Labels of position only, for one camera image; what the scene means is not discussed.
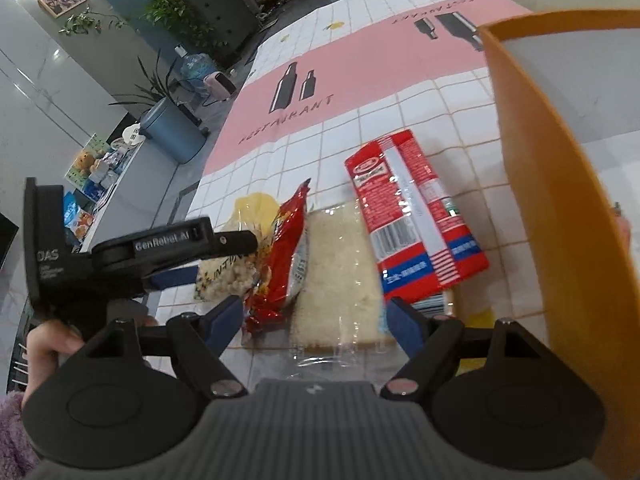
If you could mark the dark drawer cabinet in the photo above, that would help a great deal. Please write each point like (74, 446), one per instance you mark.
(225, 20)

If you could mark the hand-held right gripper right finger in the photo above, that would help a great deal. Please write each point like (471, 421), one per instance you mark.
(406, 327)

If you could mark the blue water jug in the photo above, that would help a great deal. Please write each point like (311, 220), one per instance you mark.
(196, 65)

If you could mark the person's left hand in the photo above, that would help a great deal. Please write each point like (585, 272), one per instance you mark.
(47, 350)

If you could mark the red crinkled snack packet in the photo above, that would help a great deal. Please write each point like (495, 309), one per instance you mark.
(282, 260)

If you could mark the low shelf with toys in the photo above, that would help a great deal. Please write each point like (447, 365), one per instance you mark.
(97, 180)

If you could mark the clear popcorn bag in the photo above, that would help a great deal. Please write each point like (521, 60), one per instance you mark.
(227, 275)

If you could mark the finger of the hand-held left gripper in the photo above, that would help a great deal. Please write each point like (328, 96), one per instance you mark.
(237, 245)
(175, 277)

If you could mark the small pink heater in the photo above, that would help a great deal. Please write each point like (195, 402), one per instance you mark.
(220, 86)

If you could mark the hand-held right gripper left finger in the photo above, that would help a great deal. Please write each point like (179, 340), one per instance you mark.
(224, 322)

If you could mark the orange storage box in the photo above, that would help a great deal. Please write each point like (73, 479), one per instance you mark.
(560, 200)

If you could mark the bread slice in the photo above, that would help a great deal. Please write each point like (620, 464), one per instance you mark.
(337, 280)

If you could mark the blue plant pot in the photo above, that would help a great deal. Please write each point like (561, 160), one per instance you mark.
(172, 130)

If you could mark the red and blue packet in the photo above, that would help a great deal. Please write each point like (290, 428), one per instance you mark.
(415, 215)

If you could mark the long-leaf green plant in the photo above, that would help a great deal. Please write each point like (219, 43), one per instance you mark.
(150, 80)

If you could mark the trailing vine plant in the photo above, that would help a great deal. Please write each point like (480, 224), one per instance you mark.
(85, 22)

